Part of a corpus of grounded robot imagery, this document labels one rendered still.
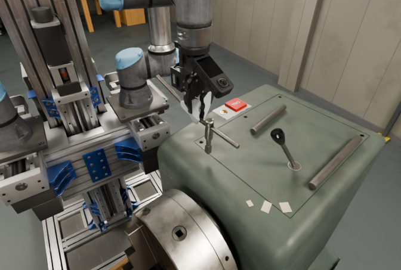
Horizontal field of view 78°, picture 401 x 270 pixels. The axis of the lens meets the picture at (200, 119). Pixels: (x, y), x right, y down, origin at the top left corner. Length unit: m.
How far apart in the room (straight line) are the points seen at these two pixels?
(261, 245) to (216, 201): 0.14
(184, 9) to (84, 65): 0.77
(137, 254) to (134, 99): 0.64
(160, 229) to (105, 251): 1.22
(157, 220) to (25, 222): 1.90
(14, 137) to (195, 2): 0.81
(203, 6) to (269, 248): 0.51
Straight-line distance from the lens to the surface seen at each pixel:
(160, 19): 1.01
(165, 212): 0.65
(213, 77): 0.54
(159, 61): 1.06
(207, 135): 0.65
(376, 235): 2.39
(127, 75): 1.06
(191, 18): 0.53
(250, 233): 0.63
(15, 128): 1.10
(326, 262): 1.47
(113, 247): 1.83
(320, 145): 0.85
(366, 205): 2.54
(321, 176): 0.72
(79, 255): 1.87
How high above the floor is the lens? 1.77
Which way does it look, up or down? 37 degrees down
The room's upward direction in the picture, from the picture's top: straight up
